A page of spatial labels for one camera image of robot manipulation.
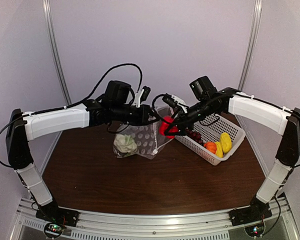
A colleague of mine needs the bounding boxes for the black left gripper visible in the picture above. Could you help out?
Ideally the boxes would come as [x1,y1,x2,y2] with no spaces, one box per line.
[111,103,160,126]

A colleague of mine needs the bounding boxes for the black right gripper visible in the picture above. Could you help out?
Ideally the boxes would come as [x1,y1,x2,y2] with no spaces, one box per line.
[164,97,218,136]

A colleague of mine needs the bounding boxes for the red toy bell pepper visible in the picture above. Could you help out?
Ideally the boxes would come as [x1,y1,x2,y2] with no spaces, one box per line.
[158,115,179,139]

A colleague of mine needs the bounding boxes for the dark red toy grapes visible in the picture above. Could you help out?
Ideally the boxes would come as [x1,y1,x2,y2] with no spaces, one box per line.
[186,129,204,146]

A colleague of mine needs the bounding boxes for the clear zip top bag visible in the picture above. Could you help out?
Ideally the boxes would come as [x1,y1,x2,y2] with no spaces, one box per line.
[115,120,172,160]

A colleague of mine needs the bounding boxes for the white toy cauliflower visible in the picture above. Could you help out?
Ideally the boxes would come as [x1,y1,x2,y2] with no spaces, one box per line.
[112,134,138,158]

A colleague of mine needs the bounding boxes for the orange toy pumpkin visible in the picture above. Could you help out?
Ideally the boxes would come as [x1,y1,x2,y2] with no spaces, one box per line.
[203,141,217,154]

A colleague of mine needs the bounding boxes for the yellow toy pepper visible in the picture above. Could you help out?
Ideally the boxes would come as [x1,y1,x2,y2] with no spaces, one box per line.
[219,132,232,154]

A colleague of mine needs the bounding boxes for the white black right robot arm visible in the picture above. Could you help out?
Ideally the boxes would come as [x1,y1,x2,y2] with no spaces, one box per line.
[162,76,300,221]

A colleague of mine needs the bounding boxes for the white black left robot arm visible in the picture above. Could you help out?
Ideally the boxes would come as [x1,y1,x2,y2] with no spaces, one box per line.
[5,80,151,222]

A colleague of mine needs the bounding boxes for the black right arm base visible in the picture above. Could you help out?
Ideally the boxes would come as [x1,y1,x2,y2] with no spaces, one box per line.
[228,195,273,226]

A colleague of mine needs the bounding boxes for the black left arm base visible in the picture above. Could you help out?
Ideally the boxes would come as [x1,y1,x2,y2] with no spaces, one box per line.
[34,196,79,227]

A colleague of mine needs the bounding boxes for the white perforated plastic basket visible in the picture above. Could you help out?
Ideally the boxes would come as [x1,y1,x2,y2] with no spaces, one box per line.
[175,113,246,166]

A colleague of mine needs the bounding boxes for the yellow toy banana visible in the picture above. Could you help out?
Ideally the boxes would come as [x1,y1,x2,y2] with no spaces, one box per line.
[215,141,224,158]

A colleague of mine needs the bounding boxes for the right round circuit board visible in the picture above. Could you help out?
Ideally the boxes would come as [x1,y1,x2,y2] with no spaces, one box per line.
[244,222,265,238]

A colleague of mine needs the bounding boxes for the round circuit board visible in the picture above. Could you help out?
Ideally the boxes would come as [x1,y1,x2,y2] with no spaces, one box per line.
[43,222,66,239]
[244,222,265,238]

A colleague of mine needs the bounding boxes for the left round circuit board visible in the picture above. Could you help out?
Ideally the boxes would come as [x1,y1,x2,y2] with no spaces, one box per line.
[43,222,66,239]

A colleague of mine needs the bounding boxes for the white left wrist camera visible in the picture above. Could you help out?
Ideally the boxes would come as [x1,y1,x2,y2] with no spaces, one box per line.
[132,86,151,108]

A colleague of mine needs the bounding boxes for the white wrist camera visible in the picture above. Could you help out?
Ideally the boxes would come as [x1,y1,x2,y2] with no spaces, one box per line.
[162,93,189,113]
[132,86,151,108]

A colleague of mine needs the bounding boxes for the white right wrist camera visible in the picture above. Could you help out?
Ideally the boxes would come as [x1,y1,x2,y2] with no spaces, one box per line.
[162,93,189,113]

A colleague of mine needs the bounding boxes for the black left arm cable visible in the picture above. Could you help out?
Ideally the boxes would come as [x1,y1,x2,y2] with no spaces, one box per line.
[0,62,143,168]

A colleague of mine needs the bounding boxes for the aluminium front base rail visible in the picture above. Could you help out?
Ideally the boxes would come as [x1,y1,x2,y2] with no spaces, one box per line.
[12,197,298,240]

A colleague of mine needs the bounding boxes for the right aluminium frame post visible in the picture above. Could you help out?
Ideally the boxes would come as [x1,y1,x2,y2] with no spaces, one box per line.
[238,0,263,91]

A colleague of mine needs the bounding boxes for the aluminium frame post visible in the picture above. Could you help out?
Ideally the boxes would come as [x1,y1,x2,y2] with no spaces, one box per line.
[238,0,263,91]
[42,0,72,105]

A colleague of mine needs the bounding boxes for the left aluminium frame post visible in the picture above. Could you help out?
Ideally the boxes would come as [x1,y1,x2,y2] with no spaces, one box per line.
[42,0,72,105]

